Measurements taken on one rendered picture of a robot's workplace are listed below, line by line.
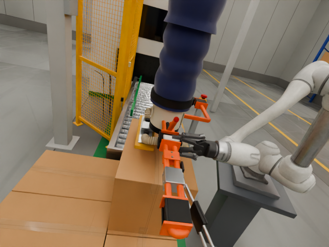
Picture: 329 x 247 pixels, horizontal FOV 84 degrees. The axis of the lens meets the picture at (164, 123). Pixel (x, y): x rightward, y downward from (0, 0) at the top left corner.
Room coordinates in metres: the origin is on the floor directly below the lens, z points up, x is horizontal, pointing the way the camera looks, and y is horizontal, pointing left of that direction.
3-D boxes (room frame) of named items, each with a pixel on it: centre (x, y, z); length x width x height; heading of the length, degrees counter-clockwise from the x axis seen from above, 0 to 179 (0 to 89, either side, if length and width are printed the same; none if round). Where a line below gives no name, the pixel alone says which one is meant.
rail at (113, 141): (2.37, 0.58, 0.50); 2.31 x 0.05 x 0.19; 9
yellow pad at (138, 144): (0.91, 0.09, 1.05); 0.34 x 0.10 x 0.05; 9
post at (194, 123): (1.92, -0.33, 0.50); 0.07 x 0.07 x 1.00; 9
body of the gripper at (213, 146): (0.69, -0.20, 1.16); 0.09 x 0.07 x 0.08; 99
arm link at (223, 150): (0.70, -0.27, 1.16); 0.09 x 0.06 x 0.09; 9
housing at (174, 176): (0.46, -0.07, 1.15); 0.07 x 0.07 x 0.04; 9
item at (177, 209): (0.33, -0.09, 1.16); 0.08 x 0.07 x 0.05; 9
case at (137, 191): (0.92, 0.00, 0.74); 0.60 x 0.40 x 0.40; 8
